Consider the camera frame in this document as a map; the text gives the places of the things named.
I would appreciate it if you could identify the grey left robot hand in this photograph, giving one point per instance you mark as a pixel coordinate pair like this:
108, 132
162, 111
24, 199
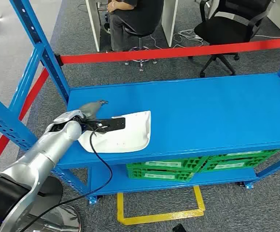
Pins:
90, 110

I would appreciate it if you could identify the white plastic shell part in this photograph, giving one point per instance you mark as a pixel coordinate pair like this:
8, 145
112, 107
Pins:
130, 137

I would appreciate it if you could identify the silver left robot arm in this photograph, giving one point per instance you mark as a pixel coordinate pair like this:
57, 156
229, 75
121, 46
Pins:
45, 150

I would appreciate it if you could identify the blue metal shelf rack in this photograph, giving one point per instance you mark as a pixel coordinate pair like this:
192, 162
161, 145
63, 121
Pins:
202, 112

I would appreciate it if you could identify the black barrier belt head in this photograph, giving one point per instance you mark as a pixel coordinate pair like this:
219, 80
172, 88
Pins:
58, 60

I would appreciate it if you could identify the red barrier belt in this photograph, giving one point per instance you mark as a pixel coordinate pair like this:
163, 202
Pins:
178, 51
37, 86

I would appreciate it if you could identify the black stool with chrome base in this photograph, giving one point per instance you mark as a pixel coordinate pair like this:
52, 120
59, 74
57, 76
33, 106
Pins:
140, 41

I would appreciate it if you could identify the person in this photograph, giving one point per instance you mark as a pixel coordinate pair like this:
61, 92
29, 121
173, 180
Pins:
140, 16

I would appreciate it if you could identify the green plastic crate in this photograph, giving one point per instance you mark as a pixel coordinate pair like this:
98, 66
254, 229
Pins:
166, 173
234, 161

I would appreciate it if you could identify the yellow floor tape outline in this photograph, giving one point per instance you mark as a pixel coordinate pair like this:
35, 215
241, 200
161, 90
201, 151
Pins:
154, 218

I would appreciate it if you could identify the black robot foot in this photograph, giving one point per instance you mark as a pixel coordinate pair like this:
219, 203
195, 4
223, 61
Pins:
178, 228

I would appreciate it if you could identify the black office chair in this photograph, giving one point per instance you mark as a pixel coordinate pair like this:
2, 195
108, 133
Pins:
222, 30

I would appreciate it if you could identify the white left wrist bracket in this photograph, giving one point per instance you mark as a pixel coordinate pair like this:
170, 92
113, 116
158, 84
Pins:
67, 117

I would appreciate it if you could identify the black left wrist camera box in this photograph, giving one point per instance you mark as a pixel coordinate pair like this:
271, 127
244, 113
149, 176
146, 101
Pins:
113, 124

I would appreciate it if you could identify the round chrome base plate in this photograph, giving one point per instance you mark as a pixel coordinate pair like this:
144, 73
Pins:
67, 221

